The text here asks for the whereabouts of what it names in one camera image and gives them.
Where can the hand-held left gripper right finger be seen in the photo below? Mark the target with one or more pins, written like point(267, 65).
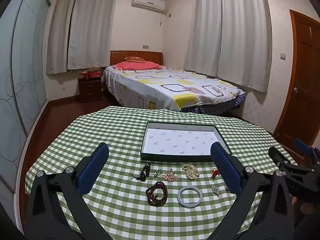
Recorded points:
point(225, 167)

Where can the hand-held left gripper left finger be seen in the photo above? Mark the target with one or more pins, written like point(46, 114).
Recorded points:
point(92, 170)

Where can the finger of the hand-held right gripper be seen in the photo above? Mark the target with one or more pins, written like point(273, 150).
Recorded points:
point(277, 156)
point(301, 143)

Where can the red knot gold ingot charm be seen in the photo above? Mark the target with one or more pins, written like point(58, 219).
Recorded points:
point(215, 173)

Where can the silver rhinestone brooch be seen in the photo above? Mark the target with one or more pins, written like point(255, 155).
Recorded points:
point(214, 189)

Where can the dark tassel pendant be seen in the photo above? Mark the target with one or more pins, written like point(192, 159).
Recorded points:
point(143, 173)

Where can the white jade bangle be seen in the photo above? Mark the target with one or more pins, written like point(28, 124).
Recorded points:
point(188, 204)

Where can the green shallow box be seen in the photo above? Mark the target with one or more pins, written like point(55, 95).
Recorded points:
point(180, 140)

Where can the person's right hand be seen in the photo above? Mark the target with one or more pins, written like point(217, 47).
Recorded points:
point(306, 210)

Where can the green checkered tablecloth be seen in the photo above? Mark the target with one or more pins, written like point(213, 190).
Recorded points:
point(125, 130)

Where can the blue plaid mattress cover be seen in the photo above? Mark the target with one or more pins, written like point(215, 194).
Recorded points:
point(212, 107)

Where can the wooden door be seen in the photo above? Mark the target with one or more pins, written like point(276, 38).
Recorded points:
point(300, 80)

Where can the dark wooden nightstand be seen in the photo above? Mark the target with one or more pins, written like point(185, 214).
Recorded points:
point(90, 90)

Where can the red gift box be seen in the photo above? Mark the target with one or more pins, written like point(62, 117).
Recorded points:
point(83, 75)
point(95, 74)

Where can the patterned bed sheet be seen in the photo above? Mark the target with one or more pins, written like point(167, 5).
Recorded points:
point(175, 85)

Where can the brown plush toy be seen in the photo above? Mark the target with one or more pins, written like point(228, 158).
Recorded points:
point(94, 69)

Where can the pink pillow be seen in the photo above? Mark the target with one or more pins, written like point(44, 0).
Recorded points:
point(135, 65)

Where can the frosted glass wardrobe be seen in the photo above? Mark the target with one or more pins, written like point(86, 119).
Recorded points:
point(20, 80)

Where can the orange cushion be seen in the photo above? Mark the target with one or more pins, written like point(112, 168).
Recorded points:
point(135, 59)

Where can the white curtain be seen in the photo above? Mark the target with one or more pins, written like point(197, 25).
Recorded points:
point(202, 30)
point(57, 30)
point(92, 30)
point(245, 35)

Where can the wooden bed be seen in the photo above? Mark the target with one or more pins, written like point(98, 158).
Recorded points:
point(150, 56)

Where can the white air conditioner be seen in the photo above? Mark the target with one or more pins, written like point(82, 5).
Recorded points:
point(147, 2)

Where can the wall light switch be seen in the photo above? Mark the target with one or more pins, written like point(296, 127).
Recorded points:
point(282, 56)

